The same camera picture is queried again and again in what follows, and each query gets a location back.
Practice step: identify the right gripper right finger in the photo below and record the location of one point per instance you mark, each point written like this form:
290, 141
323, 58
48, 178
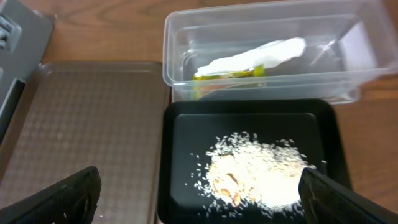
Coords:
326, 201

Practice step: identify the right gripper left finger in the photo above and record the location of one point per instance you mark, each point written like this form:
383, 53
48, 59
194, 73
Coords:
71, 200

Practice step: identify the green orange snack wrapper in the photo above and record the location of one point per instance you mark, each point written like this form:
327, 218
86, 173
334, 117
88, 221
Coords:
236, 74

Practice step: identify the clear plastic waste bin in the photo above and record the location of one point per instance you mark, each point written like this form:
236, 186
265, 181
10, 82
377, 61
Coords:
344, 44

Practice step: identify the grey plastic dishwasher rack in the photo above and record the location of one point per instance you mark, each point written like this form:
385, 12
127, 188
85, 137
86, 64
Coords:
25, 35

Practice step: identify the rice and food scraps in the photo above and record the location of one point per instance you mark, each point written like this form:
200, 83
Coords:
239, 172

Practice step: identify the brown serving tray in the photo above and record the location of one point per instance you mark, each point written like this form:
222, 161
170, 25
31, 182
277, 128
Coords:
72, 115

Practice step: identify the black rectangular tray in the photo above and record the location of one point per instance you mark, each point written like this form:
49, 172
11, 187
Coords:
192, 127

